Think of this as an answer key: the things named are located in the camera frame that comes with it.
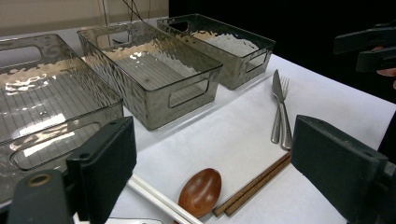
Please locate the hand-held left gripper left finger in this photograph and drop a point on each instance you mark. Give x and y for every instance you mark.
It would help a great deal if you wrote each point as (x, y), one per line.
(102, 168)

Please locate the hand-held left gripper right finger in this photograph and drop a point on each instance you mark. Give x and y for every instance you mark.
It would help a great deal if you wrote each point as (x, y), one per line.
(336, 168)

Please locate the white chopstick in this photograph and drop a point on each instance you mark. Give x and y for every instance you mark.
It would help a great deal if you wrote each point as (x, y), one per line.
(165, 198)
(149, 198)

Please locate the brown wooden chopstick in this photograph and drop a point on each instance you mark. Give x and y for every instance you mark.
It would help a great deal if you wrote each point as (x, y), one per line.
(261, 185)
(246, 188)

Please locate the smoky clear plastic bin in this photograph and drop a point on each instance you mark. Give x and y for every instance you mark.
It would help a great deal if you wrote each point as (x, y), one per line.
(155, 71)
(46, 93)
(230, 46)

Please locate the brown wooden spoon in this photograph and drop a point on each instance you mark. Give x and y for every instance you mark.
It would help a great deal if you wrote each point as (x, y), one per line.
(200, 193)

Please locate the black curtain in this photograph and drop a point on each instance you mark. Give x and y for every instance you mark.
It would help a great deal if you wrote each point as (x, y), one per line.
(295, 25)

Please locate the white table sheet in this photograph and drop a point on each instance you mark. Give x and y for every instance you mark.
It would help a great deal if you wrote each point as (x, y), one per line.
(236, 130)

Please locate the beige wooden shelf unit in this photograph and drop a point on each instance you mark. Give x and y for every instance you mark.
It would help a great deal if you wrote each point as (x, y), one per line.
(46, 15)

